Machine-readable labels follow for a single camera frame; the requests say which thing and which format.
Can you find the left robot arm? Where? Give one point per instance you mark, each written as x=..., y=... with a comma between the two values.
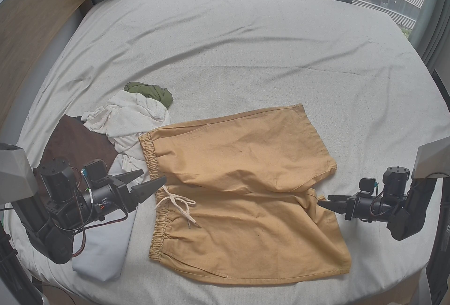
x=52, y=226

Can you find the white garment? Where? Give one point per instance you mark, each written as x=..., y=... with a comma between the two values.
x=133, y=114

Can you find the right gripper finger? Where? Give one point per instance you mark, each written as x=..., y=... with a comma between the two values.
x=335, y=208
x=339, y=197

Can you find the tan shorts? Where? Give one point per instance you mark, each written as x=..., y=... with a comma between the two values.
x=246, y=191

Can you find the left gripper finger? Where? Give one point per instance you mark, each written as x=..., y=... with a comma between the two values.
x=144, y=191
x=128, y=177

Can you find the pale blue garment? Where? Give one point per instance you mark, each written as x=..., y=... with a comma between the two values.
x=102, y=254

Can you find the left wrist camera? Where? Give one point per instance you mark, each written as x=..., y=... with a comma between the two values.
x=95, y=170

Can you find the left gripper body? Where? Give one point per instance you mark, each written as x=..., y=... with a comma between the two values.
x=105, y=201

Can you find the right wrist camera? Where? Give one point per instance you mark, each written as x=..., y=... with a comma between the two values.
x=366, y=184

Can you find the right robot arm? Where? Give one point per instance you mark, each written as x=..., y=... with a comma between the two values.
x=407, y=212

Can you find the dark brown garment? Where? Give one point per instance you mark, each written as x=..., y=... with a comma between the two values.
x=81, y=142

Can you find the olive green garment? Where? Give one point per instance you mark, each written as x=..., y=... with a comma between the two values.
x=151, y=91

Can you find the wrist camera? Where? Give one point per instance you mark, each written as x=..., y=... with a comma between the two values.
x=366, y=184
x=95, y=170

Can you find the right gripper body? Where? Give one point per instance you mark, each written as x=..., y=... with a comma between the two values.
x=360, y=208

